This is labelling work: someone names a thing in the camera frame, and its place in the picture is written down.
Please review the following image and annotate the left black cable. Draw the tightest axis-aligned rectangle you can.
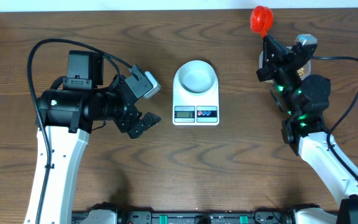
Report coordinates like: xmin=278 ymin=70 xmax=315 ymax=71
xmin=26 ymin=38 xmax=135 ymax=224

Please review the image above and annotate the red plastic measuring scoop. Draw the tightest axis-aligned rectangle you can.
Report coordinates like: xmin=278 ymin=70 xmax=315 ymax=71
xmin=250 ymin=6 xmax=273 ymax=38

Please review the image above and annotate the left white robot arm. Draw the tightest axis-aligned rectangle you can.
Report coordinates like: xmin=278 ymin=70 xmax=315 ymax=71
xmin=25 ymin=50 xmax=161 ymax=223

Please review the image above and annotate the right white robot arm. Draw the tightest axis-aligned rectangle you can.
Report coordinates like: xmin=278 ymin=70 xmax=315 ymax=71
xmin=257 ymin=34 xmax=358 ymax=223

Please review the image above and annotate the yellow soybeans pile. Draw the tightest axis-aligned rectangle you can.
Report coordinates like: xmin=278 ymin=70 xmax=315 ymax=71
xmin=297 ymin=68 xmax=306 ymax=77

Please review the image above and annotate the white digital kitchen scale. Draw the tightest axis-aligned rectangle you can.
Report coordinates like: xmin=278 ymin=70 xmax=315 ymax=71
xmin=172 ymin=72 xmax=219 ymax=126

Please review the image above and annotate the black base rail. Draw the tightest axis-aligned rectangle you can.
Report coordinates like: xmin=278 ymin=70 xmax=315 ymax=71
xmin=71 ymin=210 xmax=338 ymax=224

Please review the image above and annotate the clear plastic food container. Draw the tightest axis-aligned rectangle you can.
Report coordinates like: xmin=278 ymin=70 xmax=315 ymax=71
xmin=257 ymin=45 xmax=311 ymax=85

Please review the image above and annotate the pale blue round bowl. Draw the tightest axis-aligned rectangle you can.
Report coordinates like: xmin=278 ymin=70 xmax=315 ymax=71
xmin=177 ymin=60 xmax=217 ymax=94

